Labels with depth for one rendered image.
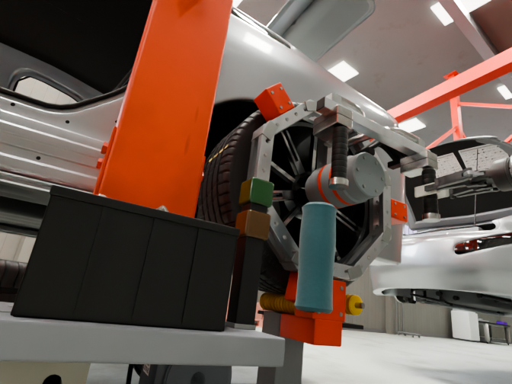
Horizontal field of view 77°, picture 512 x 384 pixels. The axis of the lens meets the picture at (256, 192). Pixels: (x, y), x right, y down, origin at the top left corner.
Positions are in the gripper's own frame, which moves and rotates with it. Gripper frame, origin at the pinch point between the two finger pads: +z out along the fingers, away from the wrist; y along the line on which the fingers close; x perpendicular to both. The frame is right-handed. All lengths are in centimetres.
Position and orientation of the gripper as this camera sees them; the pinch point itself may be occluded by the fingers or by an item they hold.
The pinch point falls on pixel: (430, 191)
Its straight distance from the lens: 102.1
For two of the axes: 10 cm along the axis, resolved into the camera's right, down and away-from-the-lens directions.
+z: -5.0, 2.2, 8.4
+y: 8.6, 2.6, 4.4
